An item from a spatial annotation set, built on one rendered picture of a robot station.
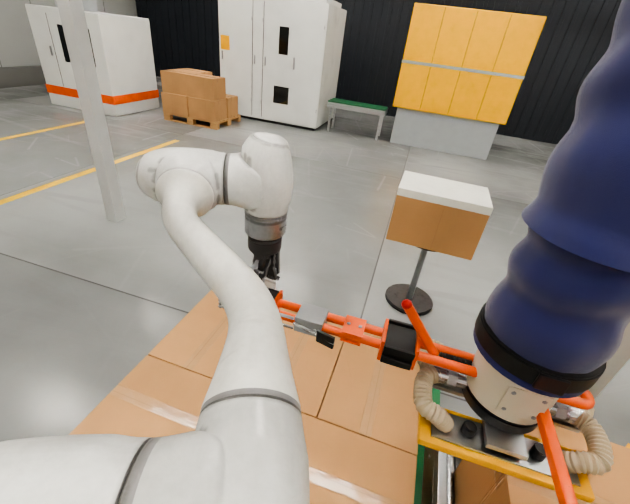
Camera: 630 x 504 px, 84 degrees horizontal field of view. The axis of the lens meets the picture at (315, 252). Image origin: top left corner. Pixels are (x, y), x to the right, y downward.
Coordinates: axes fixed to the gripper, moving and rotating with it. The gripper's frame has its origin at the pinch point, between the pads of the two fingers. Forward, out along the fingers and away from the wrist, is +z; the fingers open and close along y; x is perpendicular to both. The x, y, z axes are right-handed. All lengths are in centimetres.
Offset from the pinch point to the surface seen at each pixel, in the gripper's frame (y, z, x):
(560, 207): -4, -40, -50
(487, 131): 727, 71, -150
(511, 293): -2, -22, -50
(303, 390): 30, 70, -7
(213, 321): 51, 70, 49
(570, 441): 14, 29, -88
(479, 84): 722, -9, -107
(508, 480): -3, 29, -69
